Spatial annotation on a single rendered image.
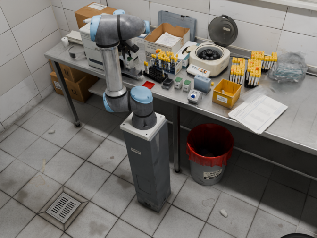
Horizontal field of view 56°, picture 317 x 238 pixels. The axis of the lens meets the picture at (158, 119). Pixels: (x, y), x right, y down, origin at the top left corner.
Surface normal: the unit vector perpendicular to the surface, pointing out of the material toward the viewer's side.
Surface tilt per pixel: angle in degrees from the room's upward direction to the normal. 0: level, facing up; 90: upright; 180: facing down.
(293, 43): 90
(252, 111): 0
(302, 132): 0
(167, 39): 1
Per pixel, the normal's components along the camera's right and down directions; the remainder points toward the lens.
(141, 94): 0.08, -0.71
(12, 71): 0.86, 0.33
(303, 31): -0.51, 0.64
